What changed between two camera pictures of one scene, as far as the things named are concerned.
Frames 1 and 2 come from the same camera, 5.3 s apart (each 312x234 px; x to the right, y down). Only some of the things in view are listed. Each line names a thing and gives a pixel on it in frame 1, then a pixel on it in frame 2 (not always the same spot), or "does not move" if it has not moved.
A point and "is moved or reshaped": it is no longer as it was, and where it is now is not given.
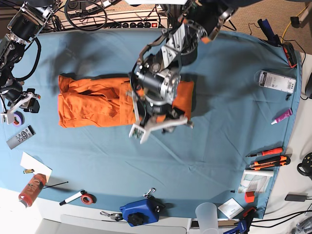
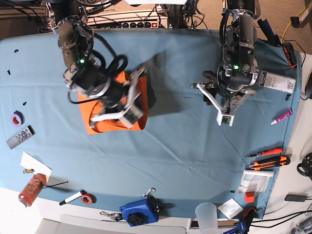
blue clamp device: x=143 y=212 does not move
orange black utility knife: x=280 y=161 does not move
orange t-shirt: x=107 y=101 is moved or reshaped
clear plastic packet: x=255 y=180 does not move
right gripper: x=152 y=116 → x=225 y=103
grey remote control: x=22 y=136 does not move
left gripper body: x=27 y=101 → x=124 y=105
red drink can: x=32 y=189 does not move
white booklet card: x=231 y=208 does not move
